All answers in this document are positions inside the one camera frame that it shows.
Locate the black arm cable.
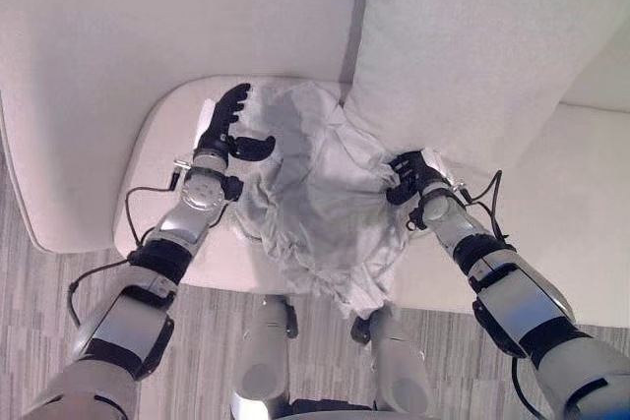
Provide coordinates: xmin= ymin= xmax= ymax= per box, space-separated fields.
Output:
xmin=460 ymin=169 xmax=511 ymax=244
xmin=67 ymin=171 xmax=181 ymax=328

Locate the white garment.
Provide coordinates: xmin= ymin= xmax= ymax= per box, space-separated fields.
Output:
xmin=231 ymin=80 xmax=424 ymax=321

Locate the silver left robot leg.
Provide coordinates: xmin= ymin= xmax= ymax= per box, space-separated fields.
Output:
xmin=228 ymin=294 xmax=300 ymax=420

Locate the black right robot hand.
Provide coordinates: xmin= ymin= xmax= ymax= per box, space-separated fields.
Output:
xmin=382 ymin=148 xmax=452 ymax=205

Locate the silver robot leg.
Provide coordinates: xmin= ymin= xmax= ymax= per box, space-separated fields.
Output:
xmin=228 ymin=294 xmax=300 ymax=420
xmin=350 ymin=306 xmax=434 ymax=414

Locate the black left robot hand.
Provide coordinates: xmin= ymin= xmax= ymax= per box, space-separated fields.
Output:
xmin=196 ymin=83 xmax=278 ymax=163

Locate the white sofa pillow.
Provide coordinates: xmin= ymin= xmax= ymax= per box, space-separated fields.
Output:
xmin=343 ymin=0 xmax=630 ymax=180

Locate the white sofa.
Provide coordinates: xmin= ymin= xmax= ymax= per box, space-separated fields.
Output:
xmin=0 ymin=0 xmax=630 ymax=328

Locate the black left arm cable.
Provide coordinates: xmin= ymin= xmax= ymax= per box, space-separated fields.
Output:
xmin=67 ymin=171 xmax=181 ymax=328

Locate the silver right robot leg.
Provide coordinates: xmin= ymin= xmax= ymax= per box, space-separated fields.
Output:
xmin=350 ymin=306 xmax=434 ymax=414

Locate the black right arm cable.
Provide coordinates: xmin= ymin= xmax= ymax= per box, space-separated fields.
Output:
xmin=460 ymin=169 xmax=511 ymax=244

